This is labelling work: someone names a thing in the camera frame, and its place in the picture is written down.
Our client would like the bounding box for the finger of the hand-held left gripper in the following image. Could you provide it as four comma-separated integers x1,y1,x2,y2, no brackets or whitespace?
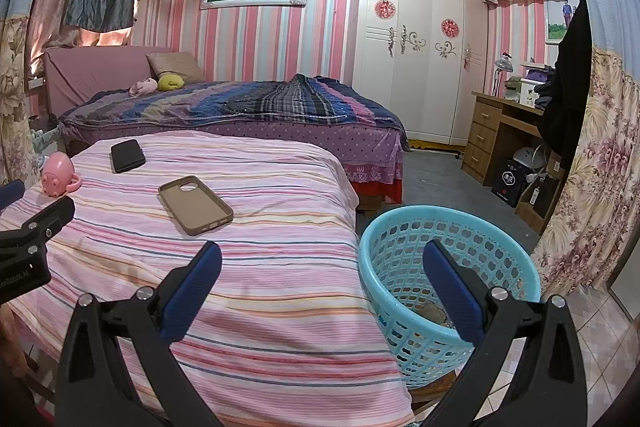
0,196,76,256
0,179,26,210

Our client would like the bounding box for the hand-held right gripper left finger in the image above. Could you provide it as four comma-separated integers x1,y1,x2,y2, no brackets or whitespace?
55,241,236,427

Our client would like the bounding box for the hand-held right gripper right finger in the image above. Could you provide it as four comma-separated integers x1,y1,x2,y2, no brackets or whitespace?
407,239,587,427

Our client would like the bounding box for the brown paper ball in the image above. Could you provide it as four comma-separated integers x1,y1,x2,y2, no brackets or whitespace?
420,299,451,325

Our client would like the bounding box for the blue plastic basket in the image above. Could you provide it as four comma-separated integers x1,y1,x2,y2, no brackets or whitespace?
359,205,542,390

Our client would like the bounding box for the pink pig cup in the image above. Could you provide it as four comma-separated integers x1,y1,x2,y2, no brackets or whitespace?
40,153,82,198

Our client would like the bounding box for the brown phone case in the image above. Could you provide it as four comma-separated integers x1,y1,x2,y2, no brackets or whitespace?
158,175,234,237

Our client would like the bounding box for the pink striped table cloth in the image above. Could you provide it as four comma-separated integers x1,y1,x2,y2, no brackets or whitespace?
0,130,416,427

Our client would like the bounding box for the brown cardboard box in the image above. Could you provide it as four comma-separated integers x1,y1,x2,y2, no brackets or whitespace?
515,152,566,235

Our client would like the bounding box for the floral curtain with blue top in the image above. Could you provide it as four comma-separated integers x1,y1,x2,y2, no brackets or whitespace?
0,0,43,188
530,0,640,298

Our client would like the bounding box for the black paper bag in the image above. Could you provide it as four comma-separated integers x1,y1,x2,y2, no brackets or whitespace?
491,157,533,208

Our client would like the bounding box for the bed with pink headboard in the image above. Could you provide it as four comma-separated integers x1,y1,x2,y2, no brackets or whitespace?
42,46,412,208

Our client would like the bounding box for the pink plush toy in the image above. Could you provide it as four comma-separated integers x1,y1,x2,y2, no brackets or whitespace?
129,78,158,98

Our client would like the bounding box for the wooden desk with drawers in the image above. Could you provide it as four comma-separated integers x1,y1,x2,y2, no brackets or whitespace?
461,91,568,220

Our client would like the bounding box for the striped purple quilt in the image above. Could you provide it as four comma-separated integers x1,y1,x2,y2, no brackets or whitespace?
59,74,411,145

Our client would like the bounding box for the beige pillow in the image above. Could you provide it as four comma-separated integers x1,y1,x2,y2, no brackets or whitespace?
146,51,206,82

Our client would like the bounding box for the white wardrobe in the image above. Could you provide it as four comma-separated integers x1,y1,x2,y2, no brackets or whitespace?
352,0,488,148

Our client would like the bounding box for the white box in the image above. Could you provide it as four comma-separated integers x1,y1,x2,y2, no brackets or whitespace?
520,79,546,108

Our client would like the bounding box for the desk lamp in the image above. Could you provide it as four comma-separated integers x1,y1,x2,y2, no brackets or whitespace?
492,52,516,96

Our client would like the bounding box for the purple box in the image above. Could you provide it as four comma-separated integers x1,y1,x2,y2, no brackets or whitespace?
520,63,556,82

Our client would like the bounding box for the black hanging coat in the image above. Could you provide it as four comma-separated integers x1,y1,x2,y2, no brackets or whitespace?
539,0,593,170

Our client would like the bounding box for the small framed photo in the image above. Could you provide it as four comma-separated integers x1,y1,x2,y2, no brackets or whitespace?
545,0,581,44

